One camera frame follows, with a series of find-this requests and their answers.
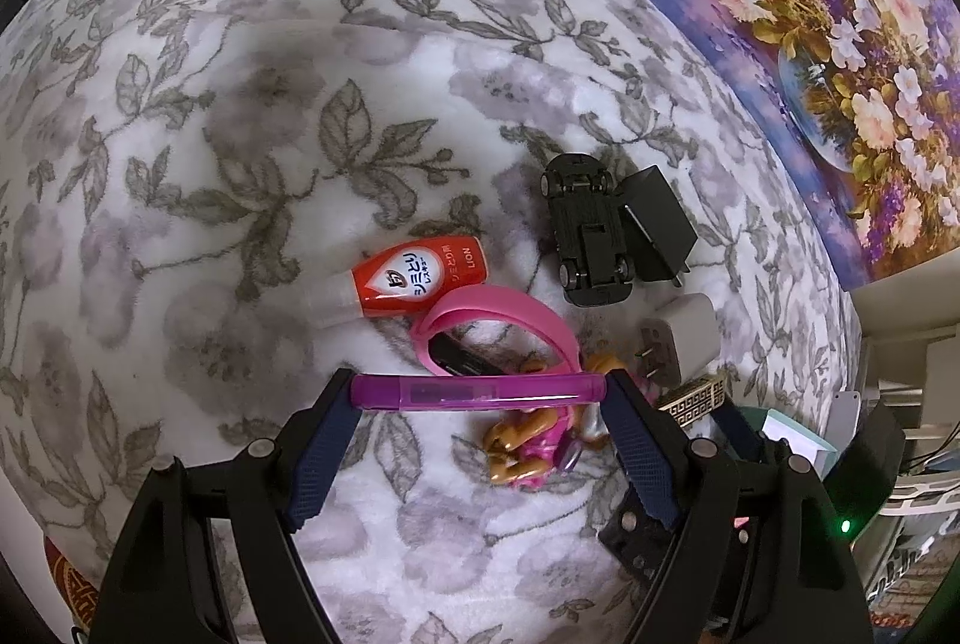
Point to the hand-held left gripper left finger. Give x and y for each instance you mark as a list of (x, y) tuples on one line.
[(322, 456)]

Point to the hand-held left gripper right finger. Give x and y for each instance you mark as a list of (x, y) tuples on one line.
[(637, 449)]

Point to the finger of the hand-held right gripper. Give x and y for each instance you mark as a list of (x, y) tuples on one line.
[(634, 531), (739, 430)]

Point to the gold patterned box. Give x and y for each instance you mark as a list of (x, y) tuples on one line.
[(690, 400)]

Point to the purple tube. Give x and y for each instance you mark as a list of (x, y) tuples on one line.
[(465, 391)]

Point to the black toy car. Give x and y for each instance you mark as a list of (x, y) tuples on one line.
[(585, 239)]

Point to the white rectangular device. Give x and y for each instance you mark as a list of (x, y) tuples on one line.
[(844, 419)]

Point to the white charger plug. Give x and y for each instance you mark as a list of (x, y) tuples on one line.
[(690, 329)]

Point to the toy puppy figure pink helmet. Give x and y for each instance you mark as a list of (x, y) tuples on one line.
[(525, 445)]

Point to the orange bottle white cap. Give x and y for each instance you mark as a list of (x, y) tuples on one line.
[(420, 277)]

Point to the pink wristband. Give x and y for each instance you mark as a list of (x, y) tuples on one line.
[(480, 303)]

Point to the black charger plug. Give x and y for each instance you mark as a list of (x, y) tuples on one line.
[(660, 224)]

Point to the red patterned cloth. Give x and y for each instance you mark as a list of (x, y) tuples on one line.
[(71, 580)]

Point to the floral painting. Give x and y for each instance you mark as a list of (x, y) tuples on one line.
[(787, 14)]

